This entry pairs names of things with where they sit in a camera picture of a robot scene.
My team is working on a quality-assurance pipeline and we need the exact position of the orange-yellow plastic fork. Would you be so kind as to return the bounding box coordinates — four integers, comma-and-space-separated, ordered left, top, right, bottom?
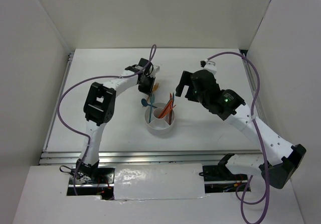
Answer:
152, 82, 159, 93

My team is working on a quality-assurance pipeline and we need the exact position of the teal plastic fork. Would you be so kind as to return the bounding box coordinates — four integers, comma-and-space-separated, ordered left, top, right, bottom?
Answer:
148, 93, 154, 123

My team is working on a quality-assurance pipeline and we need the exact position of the dark blue plastic spoon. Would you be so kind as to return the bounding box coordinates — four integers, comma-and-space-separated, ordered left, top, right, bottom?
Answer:
141, 98, 156, 108

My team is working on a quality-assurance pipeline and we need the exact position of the dark blue plastic knife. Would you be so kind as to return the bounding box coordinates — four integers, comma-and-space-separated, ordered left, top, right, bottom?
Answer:
169, 92, 175, 125

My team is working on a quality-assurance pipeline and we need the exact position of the orange plastic knife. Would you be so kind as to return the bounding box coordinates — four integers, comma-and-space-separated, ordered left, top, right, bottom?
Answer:
166, 93, 174, 125

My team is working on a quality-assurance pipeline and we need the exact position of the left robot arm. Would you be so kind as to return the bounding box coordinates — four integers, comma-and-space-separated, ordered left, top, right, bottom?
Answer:
76, 58, 159, 183

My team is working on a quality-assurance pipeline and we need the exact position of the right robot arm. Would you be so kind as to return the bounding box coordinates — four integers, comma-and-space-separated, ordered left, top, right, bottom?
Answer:
176, 70, 306, 189

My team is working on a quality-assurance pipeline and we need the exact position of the white divided round container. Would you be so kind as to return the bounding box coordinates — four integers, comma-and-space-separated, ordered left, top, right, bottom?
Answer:
144, 102, 176, 136

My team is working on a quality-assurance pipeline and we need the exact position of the white foam board cover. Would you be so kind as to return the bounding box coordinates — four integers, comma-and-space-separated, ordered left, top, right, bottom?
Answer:
113, 163, 206, 200

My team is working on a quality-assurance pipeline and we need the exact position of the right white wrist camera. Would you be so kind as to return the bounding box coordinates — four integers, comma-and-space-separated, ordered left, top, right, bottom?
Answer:
200, 59, 217, 75

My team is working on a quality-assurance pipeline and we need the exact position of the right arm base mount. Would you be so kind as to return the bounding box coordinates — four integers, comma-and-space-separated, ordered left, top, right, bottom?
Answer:
199, 154, 248, 193

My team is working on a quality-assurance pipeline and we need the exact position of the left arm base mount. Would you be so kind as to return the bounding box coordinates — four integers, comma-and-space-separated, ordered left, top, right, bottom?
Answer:
59, 165, 115, 200

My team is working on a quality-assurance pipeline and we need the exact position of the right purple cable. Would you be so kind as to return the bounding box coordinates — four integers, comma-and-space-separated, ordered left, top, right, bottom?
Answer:
207, 52, 271, 223

